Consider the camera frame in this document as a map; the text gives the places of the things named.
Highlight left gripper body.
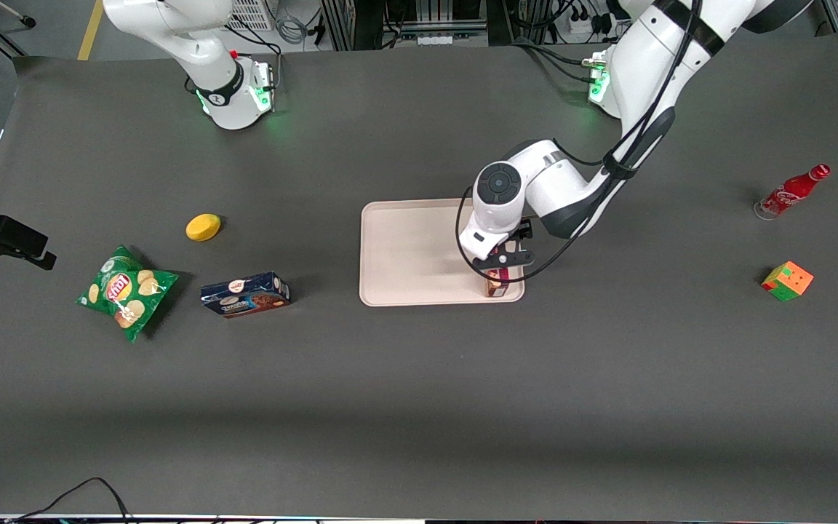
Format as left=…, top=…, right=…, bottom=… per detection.
left=476, top=218, right=536, bottom=270

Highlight red cookie box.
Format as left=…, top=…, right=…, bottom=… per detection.
left=484, top=266, right=512, bottom=298

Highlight beige plastic tray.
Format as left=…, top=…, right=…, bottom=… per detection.
left=359, top=196, right=526, bottom=307

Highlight blue cookie box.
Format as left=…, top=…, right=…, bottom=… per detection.
left=200, top=271, right=292, bottom=319

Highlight white perforated box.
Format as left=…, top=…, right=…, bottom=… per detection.
left=226, top=0, right=276, bottom=32

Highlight green chips bag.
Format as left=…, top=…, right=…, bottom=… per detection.
left=76, top=245, right=180, bottom=343

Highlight dark grey table mat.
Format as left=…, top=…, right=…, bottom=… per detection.
left=0, top=25, right=838, bottom=522

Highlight yellow lemon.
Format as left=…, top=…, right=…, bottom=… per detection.
left=185, top=213, right=221, bottom=242

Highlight grey chair leg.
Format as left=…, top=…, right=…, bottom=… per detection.
left=0, top=0, right=36, bottom=30

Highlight colourful puzzle cube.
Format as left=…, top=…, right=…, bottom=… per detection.
left=761, top=261, right=814, bottom=302

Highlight red cola bottle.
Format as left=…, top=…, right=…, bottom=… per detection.
left=754, top=164, right=831, bottom=221

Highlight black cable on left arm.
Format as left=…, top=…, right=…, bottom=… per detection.
left=455, top=0, right=703, bottom=283

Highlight black left base cables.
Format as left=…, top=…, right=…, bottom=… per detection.
left=510, top=38, right=596, bottom=82

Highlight black base cables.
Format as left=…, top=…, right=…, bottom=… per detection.
left=510, top=38, right=596, bottom=82
left=226, top=20, right=283, bottom=92

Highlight thin black loose cable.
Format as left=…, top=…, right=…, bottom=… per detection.
left=4, top=477, right=136, bottom=524

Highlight black metal rack frame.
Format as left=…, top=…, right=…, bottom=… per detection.
left=319, top=0, right=385, bottom=52

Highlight black right base cables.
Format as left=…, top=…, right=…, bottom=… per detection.
left=226, top=20, right=283, bottom=92

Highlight grey coiled cable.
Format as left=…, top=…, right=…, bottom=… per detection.
left=274, top=13, right=312, bottom=46

